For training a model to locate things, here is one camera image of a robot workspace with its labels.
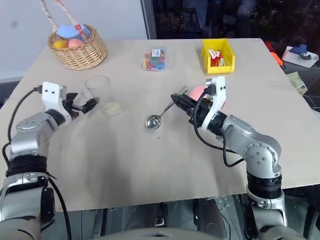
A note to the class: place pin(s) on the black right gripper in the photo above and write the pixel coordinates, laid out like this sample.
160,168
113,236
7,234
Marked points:
200,113

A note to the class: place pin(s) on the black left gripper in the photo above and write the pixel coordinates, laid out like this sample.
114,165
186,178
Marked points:
72,111

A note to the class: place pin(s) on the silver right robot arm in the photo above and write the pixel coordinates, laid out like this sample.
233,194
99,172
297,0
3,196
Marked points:
257,150

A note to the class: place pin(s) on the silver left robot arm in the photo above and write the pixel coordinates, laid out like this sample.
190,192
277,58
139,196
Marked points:
27,140

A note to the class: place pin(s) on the pink bowl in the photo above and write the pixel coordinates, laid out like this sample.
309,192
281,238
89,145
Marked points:
196,93

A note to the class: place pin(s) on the pale oatmeal flakes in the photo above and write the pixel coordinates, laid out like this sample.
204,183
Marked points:
112,107

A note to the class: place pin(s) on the metal spoon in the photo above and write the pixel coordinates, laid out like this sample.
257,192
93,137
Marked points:
153,122

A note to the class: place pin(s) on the clear plastic cup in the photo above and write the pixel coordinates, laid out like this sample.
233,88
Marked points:
93,87

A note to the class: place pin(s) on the yellow plastic bin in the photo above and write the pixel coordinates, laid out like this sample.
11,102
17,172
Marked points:
218,67

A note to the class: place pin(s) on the clear box of colourful pieces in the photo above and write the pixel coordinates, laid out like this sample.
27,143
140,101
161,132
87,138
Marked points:
155,60

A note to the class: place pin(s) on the peach coloured ball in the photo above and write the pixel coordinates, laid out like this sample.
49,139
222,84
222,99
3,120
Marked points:
74,43

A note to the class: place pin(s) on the yellow ball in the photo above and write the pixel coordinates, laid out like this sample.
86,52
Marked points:
60,44

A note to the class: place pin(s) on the orange object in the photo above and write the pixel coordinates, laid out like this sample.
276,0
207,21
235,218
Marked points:
277,58

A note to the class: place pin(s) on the pale green paper card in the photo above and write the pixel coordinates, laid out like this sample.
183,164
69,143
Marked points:
297,81

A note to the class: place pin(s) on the white tray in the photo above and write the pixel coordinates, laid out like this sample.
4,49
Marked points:
295,58

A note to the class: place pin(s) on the blue cloth item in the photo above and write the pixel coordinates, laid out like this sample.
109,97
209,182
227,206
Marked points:
300,49

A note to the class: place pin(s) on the grey rounded robot torso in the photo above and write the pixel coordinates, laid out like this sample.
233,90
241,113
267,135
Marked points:
172,233

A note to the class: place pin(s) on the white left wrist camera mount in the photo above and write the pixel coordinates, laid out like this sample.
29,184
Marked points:
51,96

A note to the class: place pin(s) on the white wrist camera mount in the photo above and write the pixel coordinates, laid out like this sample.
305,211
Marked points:
51,96
218,100

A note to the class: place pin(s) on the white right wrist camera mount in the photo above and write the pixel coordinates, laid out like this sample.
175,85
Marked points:
218,100

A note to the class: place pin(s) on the dark window frame post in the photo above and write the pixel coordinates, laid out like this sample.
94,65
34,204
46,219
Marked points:
148,18

